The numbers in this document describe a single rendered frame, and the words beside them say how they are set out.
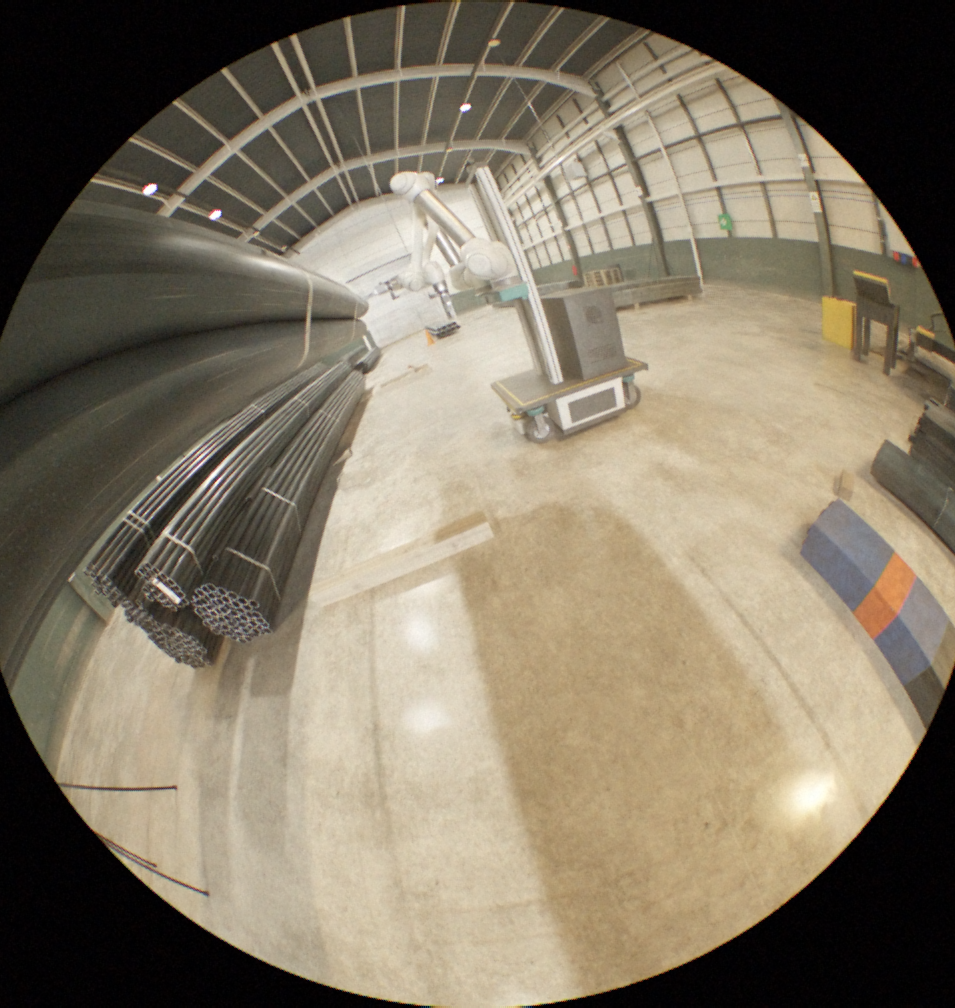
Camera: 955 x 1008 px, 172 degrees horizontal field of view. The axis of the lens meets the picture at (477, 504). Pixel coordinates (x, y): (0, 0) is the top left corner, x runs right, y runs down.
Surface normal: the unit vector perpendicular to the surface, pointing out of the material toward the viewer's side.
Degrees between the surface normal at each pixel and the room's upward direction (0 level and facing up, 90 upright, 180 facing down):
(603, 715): 0
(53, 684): 90
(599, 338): 90
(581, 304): 90
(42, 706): 90
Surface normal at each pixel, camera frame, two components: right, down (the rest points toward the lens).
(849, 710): -0.34, -0.74
